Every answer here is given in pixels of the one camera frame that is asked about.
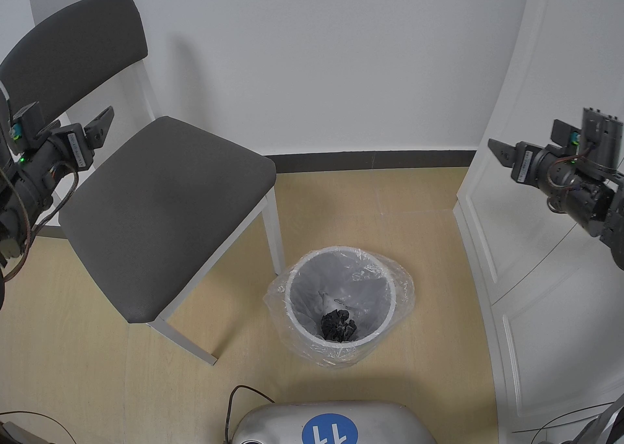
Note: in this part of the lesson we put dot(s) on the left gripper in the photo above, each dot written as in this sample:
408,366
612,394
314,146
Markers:
53,157

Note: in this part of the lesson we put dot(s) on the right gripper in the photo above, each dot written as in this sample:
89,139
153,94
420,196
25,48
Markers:
524,162

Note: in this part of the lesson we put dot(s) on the clear plastic bag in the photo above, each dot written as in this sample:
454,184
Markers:
404,296

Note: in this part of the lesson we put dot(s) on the black plastic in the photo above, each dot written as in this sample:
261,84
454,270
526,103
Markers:
339,325

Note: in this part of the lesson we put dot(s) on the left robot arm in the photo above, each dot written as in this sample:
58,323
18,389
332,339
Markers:
29,188

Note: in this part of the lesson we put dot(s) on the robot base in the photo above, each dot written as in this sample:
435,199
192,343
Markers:
282,422

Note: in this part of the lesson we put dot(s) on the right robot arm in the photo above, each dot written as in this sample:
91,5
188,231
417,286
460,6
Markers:
602,135

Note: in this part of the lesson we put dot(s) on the pale grey trash bin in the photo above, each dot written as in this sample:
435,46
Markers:
312,281

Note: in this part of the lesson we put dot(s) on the white panelled door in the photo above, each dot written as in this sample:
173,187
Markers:
546,91

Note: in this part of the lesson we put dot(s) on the dark grey padded white chair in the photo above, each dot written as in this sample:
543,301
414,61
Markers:
170,179

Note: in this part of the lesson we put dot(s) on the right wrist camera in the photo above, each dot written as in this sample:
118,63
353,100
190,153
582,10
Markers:
563,132

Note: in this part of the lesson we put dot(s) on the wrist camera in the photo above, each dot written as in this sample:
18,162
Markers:
563,132
29,120

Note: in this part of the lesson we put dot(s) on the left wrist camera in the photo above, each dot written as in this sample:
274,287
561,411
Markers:
29,120

